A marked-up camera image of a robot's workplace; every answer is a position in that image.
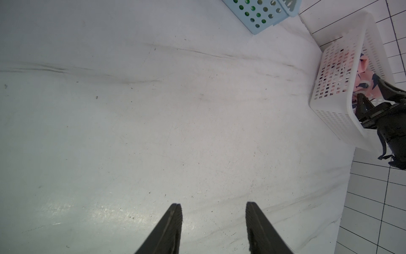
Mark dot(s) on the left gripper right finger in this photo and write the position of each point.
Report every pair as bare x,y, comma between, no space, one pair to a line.
262,236

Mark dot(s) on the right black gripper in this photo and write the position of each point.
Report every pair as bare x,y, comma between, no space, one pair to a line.
389,120

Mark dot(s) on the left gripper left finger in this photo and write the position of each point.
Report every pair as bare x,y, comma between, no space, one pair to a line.
165,237

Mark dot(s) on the pink shark print shorts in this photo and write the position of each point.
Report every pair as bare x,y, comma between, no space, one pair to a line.
366,82

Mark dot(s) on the white plastic basket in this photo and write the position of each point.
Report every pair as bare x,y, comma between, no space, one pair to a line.
333,91

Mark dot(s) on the blue plastic basket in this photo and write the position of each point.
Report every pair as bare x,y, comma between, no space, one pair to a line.
257,15

